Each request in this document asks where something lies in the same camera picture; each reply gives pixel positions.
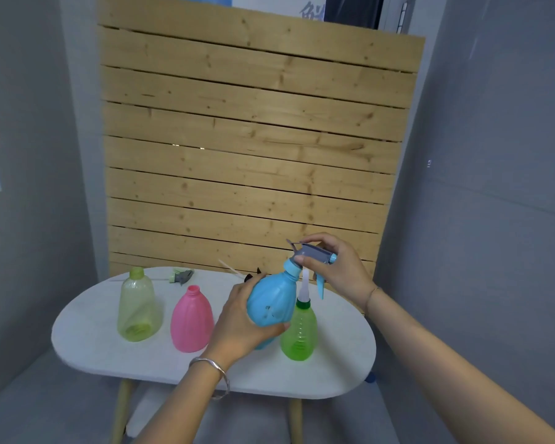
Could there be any white blue poster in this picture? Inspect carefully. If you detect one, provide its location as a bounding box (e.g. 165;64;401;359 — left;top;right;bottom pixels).
231;0;327;22

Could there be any person's right forearm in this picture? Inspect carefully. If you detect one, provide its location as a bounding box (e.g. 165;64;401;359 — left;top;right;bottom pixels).
364;287;555;444

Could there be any person's left forearm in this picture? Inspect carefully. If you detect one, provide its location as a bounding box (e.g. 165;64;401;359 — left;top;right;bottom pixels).
133;358;232;444

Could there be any person's left hand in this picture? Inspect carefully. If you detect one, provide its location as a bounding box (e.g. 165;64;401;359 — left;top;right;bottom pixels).
203;278;291;368

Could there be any pink plastic bottle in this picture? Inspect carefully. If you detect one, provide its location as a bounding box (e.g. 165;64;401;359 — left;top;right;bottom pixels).
170;285;215;354

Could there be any blue plastic bottle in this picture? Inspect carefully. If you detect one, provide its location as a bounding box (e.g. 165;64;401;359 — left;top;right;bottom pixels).
246;269;301;350

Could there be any thin wrist bracelet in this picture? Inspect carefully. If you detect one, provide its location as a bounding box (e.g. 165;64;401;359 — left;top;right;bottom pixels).
364;286;383;315

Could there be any silver bangle bracelet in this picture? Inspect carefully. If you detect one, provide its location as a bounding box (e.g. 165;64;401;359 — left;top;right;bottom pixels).
188;357;231;402

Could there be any green grey spray trigger head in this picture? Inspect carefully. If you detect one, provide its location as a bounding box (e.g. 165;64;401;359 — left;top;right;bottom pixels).
110;268;195;287

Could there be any dark door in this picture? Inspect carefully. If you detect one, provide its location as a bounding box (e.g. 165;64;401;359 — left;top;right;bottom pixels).
324;0;385;30

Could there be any green translucent plastic bottle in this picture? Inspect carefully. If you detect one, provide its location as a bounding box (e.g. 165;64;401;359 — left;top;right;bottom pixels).
280;296;319;362

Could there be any person's right hand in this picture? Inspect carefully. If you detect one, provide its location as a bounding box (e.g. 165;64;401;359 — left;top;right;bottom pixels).
296;232;378;313

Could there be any wooden table leg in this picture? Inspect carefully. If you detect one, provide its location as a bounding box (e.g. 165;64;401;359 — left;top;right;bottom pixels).
287;398;304;444
110;378;136;444

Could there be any wooden slat panel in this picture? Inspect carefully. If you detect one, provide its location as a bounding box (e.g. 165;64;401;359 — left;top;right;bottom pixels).
96;0;426;315

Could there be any yellow-green translucent plastic bottle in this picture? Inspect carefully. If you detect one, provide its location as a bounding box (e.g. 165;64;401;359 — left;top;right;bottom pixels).
117;267;163;343

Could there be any blue grey spray trigger head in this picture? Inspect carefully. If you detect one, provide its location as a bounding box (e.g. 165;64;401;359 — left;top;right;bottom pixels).
284;238;339;302

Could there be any black spray trigger head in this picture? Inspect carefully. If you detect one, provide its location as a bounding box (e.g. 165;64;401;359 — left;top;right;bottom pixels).
218;259;267;284

